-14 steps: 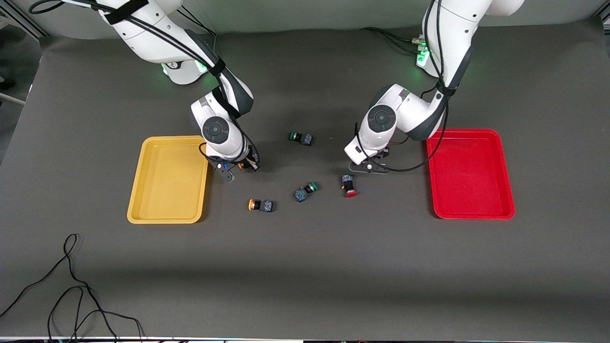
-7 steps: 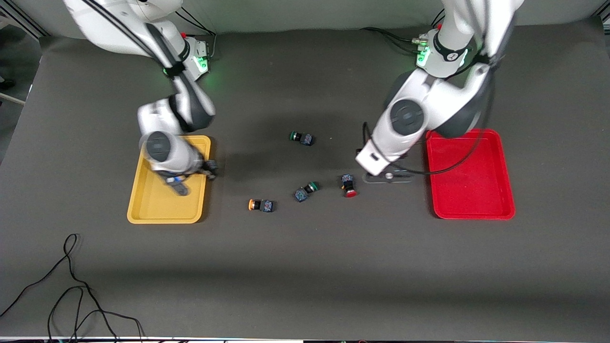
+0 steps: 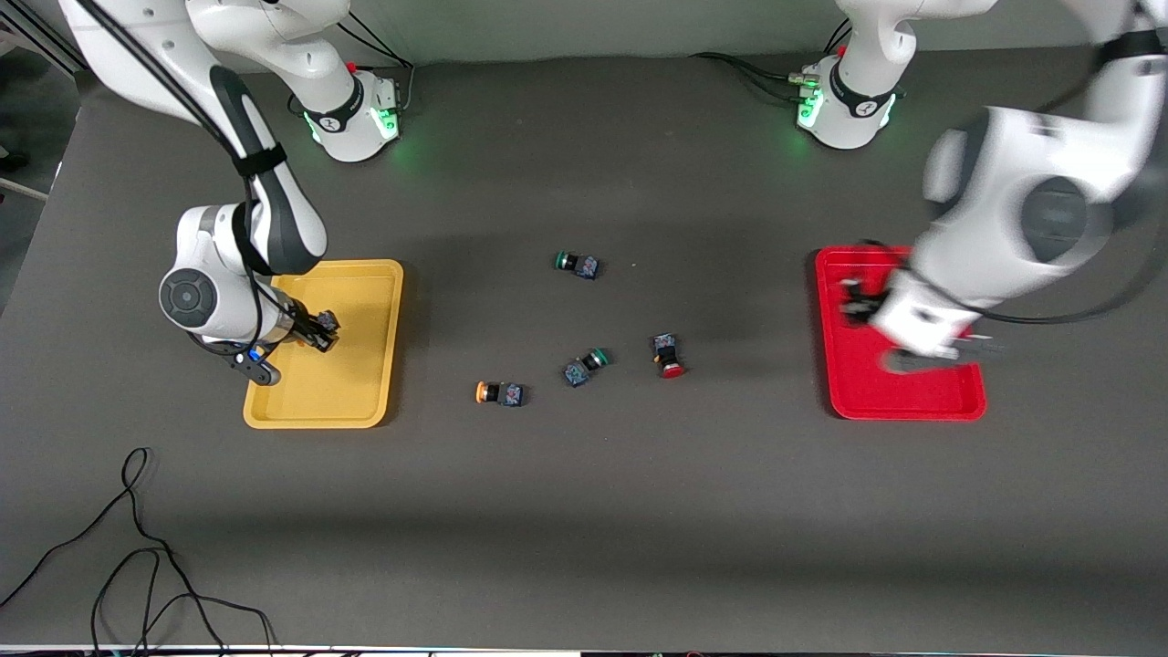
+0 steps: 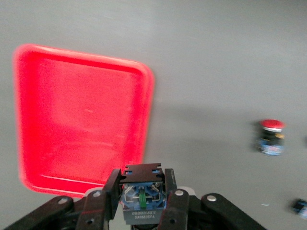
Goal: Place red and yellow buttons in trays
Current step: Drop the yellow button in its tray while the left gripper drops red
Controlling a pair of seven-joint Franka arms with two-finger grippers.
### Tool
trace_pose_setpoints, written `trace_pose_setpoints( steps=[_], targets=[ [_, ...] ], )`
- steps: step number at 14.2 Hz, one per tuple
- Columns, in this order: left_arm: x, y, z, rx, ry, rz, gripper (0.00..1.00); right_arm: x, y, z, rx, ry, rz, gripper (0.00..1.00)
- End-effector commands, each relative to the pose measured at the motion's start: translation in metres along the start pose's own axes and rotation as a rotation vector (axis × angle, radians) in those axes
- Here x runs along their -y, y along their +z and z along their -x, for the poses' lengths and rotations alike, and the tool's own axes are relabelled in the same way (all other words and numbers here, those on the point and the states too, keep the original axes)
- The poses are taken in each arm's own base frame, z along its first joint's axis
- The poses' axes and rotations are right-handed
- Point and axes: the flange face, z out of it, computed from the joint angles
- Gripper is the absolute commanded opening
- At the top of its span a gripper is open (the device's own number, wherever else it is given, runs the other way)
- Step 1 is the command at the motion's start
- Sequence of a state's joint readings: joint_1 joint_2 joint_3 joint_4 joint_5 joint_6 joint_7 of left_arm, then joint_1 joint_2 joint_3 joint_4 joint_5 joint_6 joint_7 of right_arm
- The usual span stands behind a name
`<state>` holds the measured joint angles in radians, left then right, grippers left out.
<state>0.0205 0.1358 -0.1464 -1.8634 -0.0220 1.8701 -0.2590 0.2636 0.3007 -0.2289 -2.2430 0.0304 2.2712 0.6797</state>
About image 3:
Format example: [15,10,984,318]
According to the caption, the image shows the red push button switch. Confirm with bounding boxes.
[651,332,685,380]

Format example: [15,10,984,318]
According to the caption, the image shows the yellow plastic tray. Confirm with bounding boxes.
[243,259,405,430]

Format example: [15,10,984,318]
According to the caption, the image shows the red plastic tray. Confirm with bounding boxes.
[815,245,988,422]

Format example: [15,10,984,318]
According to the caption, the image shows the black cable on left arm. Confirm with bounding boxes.
[976,265,1168,327]

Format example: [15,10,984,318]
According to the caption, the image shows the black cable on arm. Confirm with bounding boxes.
[976,265,1168,327]
[75,0,307,359]

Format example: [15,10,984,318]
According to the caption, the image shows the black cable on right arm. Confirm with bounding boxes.
[75,0,307,359]

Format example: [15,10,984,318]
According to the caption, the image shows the long black loose cable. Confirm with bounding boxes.
[0,446,276,657]

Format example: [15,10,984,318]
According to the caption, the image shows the black right arm base cables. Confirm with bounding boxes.
[288,13,418,117]

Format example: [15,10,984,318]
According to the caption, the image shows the black arm base cables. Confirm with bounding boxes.
[688,18,853,103]
[288,13,418,117]

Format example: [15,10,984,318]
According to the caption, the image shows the black left arm base cables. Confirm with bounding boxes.
[688,18,853,103]

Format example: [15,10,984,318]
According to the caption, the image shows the black looped loose cable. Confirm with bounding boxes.
[89,546,226,657]

